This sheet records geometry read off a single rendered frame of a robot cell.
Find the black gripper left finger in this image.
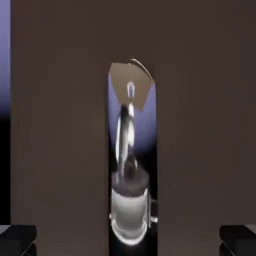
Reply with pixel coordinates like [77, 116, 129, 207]
[0, 224, 38, 256]

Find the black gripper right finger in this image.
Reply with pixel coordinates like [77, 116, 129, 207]
[219, 224, 256, 256]

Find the dark brown cabinet door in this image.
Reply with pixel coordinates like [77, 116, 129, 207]
[9, 0, 256, 256]

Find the shiny curved metal handle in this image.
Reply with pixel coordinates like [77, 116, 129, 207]
[107, 58, 159, 256]

